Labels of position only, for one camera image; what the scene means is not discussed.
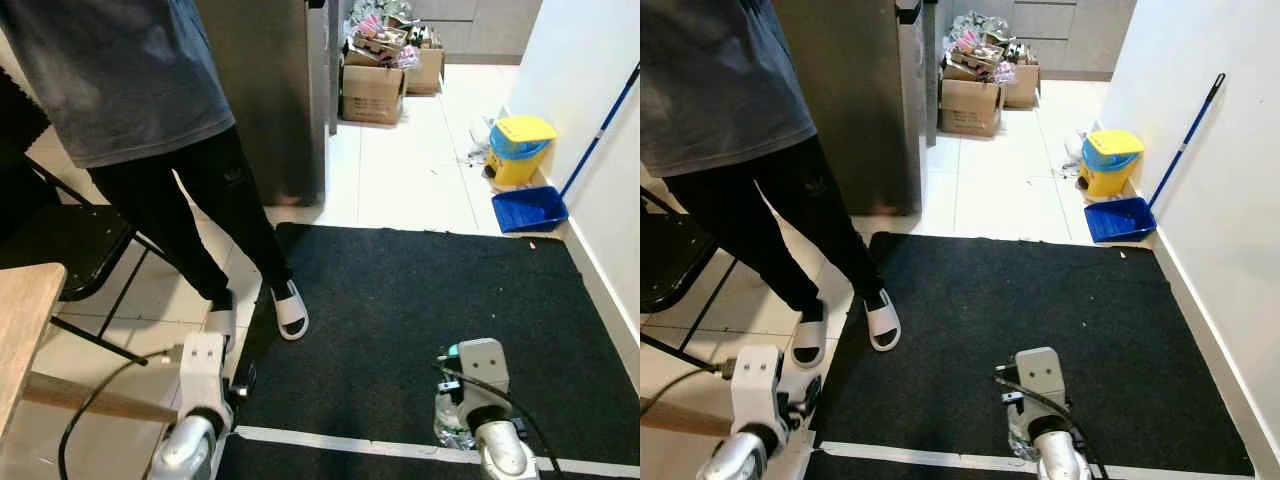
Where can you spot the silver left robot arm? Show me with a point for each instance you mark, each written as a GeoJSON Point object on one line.
{"type": "Point", "coordinates": [740, 462]}
{"type": "Point", "coordinates": [185, 450]}

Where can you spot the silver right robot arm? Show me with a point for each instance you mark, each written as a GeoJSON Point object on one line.
{"type": "Point", "coordinates": [1060, 458]}
{"type": "Point", "coordinates": [505, 455]}

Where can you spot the dark grey fridge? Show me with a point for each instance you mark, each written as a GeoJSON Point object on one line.
{"type": "Point", "coordinates": [850, 100]}
{"type": "Point", "coordinates": [265, 100]}

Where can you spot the white slide sandal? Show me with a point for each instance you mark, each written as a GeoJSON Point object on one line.
{"type": "Point", "coordinates": [220, 322]}
{"type": "Point", "coordinates": [808, 338]}
{"type": "Point", "coordinates": [882, 322]}
{"type": "Point", "coordinates": [290, 310]}

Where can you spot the black floor mat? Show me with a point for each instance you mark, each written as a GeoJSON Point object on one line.
{"type": "Point", "coordinates": [1000, 310]}
{"type": "Point", "coordinates": [330, 465]}
{"type": "Point", "coordinates": [900, 472]}
{"type": "Point", "coordinates": [420, 300]}

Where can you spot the white floor tape strip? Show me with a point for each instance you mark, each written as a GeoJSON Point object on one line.
{"type": "Point", "coordinates": [900, 453]}
{"type": "Point", "coordinates": [350, 442]}

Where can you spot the light wooden dining table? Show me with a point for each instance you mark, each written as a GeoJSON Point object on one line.
{"type": "Point", "coordinates": [690, 418]}
{"type": "Point", "coordinates": [25, 320]}

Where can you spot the black folding chair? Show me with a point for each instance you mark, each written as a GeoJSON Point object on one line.
{"type": "Point", "coordinates": [70, 240]}
{"type": "Point", "coordinates": [670, 260]}

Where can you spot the large brown cardboard box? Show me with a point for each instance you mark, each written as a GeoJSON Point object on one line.
{"type": "Point", "coordinates": [372, 95]}
{"type": "Point", "coordinates": [970, 108]}

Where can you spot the small brown cardboard box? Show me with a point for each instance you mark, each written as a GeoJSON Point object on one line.
{"type": "Point", "coordinates": [428, 72]}
{"type": "Point", "coordinates": [1022, 88]}

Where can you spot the person in grey shirt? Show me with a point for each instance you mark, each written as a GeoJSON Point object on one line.
{"type": "Point", "coordinates": [720, 90]}
{"type": "Point", "coordinates": [110, 80]}

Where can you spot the pink packet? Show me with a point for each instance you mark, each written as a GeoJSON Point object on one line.
{"type": "Point", "coordinates": [370, 25]}
{"type": "Point", "coordinates": [970, 42]}

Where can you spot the grey kitchen cabinets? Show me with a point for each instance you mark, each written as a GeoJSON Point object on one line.
{"type": "Point", "coordinates": [480, 25]}
{"type": "Point", "coordinates": [1070, 35]}

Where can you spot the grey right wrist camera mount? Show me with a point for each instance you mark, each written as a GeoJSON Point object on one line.
{"type": "Point", "coordinates": [1040, 385]}
{"type": "Point", "coordinates": [482, 375]}

